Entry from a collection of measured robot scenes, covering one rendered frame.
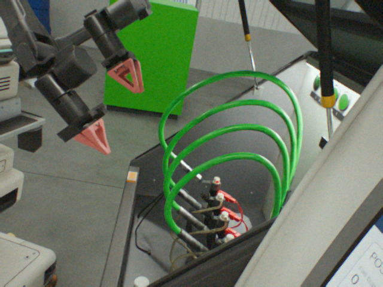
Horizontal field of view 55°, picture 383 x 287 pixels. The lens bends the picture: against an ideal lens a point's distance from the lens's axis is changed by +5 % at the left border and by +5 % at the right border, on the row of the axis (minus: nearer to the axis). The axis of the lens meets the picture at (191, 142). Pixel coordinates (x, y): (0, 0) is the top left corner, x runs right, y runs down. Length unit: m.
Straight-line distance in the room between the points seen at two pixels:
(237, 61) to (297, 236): 6.97
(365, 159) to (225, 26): 6.91
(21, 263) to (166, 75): 2.87
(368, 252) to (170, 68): 3.90
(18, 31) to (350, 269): 0.73
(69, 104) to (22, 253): 1.28
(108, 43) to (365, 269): 0.71
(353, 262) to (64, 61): 0.60
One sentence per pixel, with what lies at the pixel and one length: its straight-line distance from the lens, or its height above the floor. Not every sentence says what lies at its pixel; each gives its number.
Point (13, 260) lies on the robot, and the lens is 1.95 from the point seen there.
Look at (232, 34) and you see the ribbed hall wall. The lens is 7.38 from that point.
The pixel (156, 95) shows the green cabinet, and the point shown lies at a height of 0.29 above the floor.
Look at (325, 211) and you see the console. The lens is 0.53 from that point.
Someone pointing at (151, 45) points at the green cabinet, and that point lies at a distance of 4.19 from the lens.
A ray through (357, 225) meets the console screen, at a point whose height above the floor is 1.37.
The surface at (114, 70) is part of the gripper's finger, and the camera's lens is 0.88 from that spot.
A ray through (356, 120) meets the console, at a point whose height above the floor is 1.45.
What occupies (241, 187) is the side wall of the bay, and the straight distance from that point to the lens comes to 1.38.
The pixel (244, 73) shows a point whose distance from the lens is 0.87.
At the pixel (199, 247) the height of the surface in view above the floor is 1.09.
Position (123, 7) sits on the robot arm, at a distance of 0.93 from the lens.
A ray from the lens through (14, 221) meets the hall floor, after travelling 2.63.
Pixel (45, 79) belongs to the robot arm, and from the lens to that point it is 0.79.
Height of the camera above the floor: 1.59
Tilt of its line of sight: 24 degrees down
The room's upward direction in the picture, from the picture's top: 11 degrees clockwise
